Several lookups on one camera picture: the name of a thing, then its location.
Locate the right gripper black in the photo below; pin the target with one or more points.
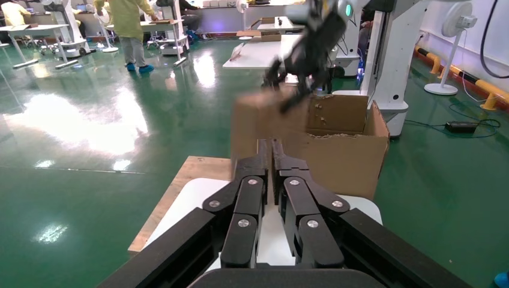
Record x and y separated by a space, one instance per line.
318 47

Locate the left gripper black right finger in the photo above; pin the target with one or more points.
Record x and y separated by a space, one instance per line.
318 242

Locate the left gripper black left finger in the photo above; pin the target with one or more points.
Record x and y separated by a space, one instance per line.
242 238

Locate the tall brown cardboard box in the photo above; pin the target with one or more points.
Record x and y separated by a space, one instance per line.
258 119

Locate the small brown cardboard box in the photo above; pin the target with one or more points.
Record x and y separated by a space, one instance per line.
271 37
267 20

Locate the big open cardboard box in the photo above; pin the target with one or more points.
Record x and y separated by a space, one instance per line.
342 167

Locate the white work table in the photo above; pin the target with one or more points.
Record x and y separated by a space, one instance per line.
159 26
262 53
278 27
36 28

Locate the clear acrylic card stand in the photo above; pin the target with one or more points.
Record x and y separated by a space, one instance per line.
237 51

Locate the flat cardboard piece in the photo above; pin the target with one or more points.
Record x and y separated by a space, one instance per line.
248 33

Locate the wooden board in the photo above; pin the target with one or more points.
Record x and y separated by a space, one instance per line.
187 179

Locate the white robot torso and base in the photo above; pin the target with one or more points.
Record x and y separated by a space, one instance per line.
391 59

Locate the seated person dark clothes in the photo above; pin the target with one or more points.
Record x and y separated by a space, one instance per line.
191 18

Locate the person in yellow coat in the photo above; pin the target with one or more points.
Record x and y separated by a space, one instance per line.
14 14
127 20

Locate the black power adapter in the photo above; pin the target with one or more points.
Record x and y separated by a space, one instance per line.
461 127

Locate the blue object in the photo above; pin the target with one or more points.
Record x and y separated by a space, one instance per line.
503 280

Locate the yellow black floor barrier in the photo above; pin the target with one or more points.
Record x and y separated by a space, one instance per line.
489 89

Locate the white pedestal fan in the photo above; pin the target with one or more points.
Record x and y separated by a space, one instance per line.
457 22
241 6

